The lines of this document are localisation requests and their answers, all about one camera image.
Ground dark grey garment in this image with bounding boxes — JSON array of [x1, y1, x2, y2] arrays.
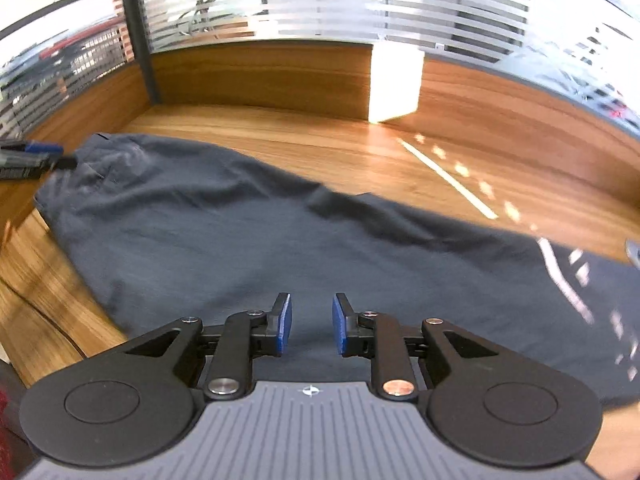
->
[[35, 133, 639, 403]]

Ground frosted striped glass screen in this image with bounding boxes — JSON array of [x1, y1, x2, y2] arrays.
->
[[1, 0, 639, 139]]

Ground wooden desk partition panel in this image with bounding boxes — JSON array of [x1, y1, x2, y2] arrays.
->
[[0, 39, 640, 261]]

